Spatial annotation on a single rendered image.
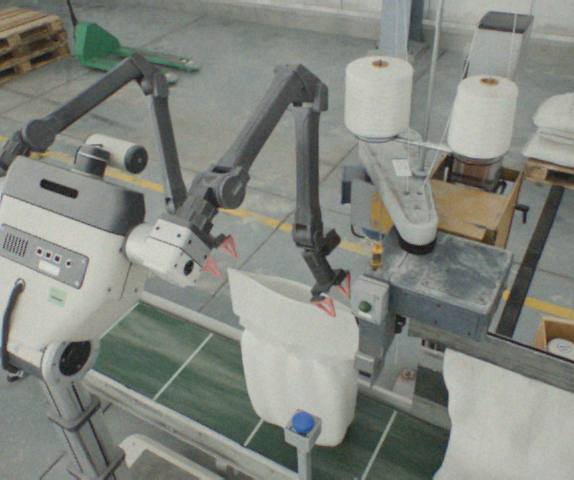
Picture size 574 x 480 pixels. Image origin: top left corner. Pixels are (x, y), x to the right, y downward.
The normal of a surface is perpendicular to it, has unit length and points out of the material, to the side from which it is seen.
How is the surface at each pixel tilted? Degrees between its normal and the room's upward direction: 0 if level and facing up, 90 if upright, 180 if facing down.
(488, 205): 0
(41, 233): 50
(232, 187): 77
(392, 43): 90
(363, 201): 90
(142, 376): 0
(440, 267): 0
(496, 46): 90
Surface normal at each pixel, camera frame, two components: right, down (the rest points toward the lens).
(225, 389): -0.04, -0.79
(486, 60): -0.50, 0.55
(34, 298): -0.41, -0.09
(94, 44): 0.83, 0.07
